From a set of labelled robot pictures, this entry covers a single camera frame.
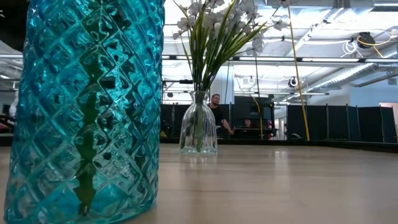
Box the white blossom flower spray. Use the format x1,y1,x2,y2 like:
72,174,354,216
198,0,296,94
172,0,224,94

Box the teal glass vase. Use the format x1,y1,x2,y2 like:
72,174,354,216
3,0,166,224

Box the clear glass vase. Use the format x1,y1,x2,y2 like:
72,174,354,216
178,90,219,156

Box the long ceiling light bar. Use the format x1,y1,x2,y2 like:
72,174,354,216
161,55,398,63

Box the black partition panels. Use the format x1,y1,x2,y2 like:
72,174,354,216
285,104,398,144

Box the black hanging cable coiled end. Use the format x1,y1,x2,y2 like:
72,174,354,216
254,57,262,140

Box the yellow hanging cable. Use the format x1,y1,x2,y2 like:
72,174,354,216
286,4,311,141

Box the black aluminium table frame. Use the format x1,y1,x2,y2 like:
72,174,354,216
0,133,398,154

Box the silver ceiling duct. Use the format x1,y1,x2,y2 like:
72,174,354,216
310,62,398,91

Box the black ceiling cable reel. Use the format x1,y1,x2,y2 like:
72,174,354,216
356,30,376,50

